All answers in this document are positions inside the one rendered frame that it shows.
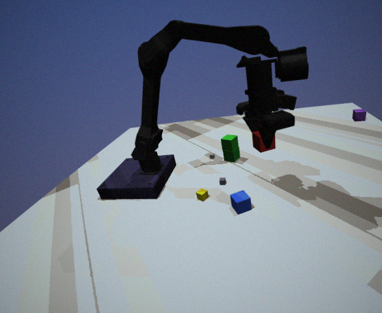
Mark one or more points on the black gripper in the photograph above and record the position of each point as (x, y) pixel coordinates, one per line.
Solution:
(259, 115)

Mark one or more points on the red cube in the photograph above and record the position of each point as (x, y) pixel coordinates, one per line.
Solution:
(258, 142)

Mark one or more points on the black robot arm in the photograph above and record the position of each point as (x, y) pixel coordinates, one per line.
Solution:
(153, 57)

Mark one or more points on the yellow block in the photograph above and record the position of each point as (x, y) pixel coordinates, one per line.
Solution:
(202, 194)

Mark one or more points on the small purple block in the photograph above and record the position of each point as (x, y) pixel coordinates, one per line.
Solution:
(359, 115)

